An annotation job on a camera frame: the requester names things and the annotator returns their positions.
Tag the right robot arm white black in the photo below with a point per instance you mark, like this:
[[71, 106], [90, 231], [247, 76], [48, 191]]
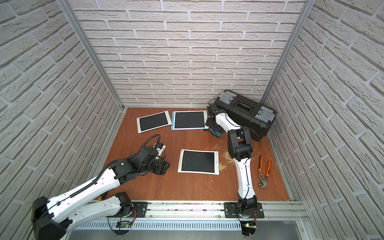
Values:
[[240, 148]]

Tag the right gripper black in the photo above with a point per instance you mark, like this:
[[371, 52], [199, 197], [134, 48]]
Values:
[[209, 122]]

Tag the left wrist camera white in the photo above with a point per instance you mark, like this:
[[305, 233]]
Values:
[[160, 147]]

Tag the blue-edged drawing tablet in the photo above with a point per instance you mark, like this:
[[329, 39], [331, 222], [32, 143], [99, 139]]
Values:
[[189, 120]]

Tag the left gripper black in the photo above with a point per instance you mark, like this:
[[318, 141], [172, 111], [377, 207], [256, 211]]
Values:
[[161, 167]]

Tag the white drawing tablet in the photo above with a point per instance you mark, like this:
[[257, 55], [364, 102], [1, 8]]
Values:
[[154, 121], [199, 162]]

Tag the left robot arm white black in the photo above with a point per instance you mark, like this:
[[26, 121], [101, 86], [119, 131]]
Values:
[[53, 218]]

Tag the black toolbox grey latches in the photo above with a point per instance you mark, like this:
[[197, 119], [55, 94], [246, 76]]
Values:
[[246, 112]]

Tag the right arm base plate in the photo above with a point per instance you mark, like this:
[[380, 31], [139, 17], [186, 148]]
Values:
[[234, 210]]

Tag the aluminium mounting rail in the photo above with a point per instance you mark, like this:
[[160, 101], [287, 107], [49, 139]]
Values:
[[219, 211]]

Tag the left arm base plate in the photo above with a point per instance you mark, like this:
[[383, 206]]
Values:
[[130, 210]]

